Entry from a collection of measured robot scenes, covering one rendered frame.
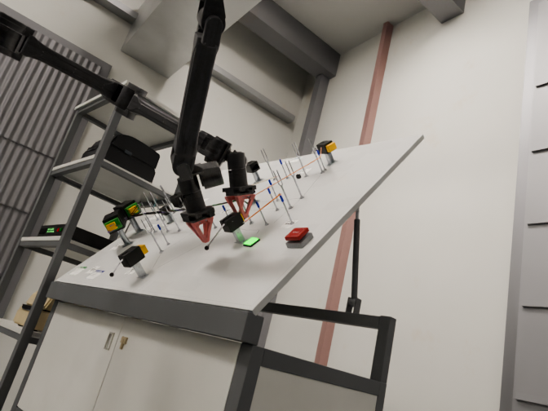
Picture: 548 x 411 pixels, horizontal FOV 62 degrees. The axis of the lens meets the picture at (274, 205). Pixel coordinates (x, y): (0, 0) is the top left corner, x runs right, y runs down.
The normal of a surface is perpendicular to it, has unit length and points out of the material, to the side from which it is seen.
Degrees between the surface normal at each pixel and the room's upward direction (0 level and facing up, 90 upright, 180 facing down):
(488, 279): 90
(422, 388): 90
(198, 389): 90
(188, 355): 90
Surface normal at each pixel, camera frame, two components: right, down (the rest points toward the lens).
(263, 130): 0.60, -0.12
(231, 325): -0.66, -0.40
